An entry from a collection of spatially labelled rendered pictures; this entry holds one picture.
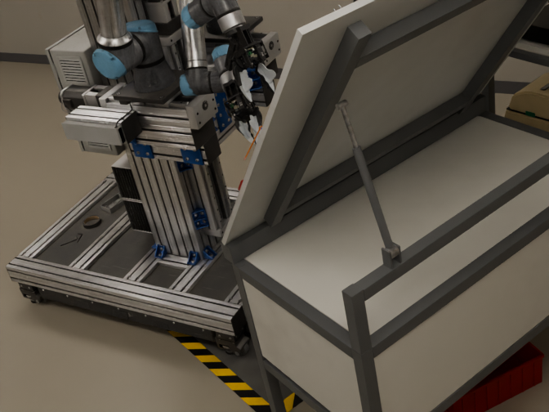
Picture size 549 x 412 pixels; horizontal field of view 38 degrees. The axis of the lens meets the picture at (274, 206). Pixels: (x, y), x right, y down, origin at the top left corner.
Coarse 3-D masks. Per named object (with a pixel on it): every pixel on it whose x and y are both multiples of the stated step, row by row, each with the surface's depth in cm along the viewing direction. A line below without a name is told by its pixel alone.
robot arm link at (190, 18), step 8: (200, 0) 234; (184, 8) 240; (192, 8) 236; (200, 8) 234; (184, 16) 239; (192, 16) 237; (200, 16) 236; (208, 16) 235; (192, 24) 239; (200, 24) 239
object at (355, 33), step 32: (448, 0) 194; (480, 0) 200; (544, 0) 236; (352, 32) 171; (384, 32) 185; (416, 32) 189; (512, 32) 249; (352, 64) 180; (320, 96) 192; (320, 128) 202; (416, 128) 268; (288, 160) 220; (352, 160) 257; (288, 192) 231; (320, 192) 253
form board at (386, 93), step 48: (384, 0) 173; (432, 0) 191; (336, 48) 178; (432, 48) 220; (480, 48) 250; (288, 96) 183; (384, 96) 228; (432, 96) 261; (288, 144) 209; (336, 144) 236; (240, 192) 221
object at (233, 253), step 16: (480, 96) 297; (464, 112) 293; (480, 112) 299; (432, 128) 285; (448, 128) 291; (416, 144) 283; (384, 160) 276; (400, 160) 281; (352, 176) 269; (336, 192) 267; (304, 208) 260; (320, 208) 265; (288, 224) 259; (240, 240) 249; (256, 240) 252; (272, 240) 257; (224, 256) 254; (240, 256) 251
